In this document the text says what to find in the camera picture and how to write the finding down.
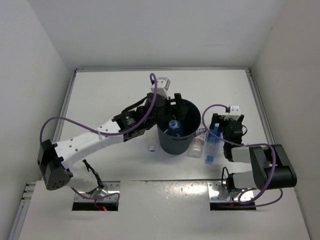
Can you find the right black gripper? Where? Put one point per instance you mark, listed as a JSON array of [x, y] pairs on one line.
[[216, 119]]

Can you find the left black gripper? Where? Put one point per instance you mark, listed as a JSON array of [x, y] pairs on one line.
[[180, 107]]

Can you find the blue label Pocari bottle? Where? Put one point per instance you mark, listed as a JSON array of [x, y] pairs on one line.
[[175, 128]]

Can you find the clear bottle white cap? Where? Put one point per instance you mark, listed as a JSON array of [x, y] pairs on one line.
[[152, 139]]

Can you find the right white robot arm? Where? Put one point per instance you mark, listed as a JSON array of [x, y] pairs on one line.
[[265, 161]]

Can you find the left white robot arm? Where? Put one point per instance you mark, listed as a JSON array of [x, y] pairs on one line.
[[63, 163]]

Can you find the dark grey plastic bin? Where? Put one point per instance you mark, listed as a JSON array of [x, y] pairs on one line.
[[176, 145]]

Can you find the blue cap clear bottle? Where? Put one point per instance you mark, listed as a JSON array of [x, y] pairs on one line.
[[211, 149]]

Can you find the orange label clear bottle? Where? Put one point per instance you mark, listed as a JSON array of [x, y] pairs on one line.
[[198, 142]]

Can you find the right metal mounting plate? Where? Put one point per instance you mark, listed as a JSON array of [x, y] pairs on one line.
[[218, 195]]

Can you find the metal mounting plate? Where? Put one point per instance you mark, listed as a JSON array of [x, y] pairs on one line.
[[218, 195], [109, 194]]

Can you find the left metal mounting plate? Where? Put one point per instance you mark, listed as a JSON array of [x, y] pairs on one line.
[[109, 194]]

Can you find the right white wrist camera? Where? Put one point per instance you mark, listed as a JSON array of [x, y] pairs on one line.
[[233, 113]]

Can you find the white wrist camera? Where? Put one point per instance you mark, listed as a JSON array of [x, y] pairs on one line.
[[163, 84], [233, 113]]

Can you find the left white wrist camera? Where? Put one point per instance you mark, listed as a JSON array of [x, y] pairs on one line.
[[163, 84]]

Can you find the right aluminium frame rail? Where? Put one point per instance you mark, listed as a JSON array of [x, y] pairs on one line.
[[270, 137]]

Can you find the aluminium frame rail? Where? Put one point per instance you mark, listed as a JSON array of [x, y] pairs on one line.
[[270, 137], [30, 185]]

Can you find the left aluminium frame rail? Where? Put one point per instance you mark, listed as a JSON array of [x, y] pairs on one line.
[[30, 185]]

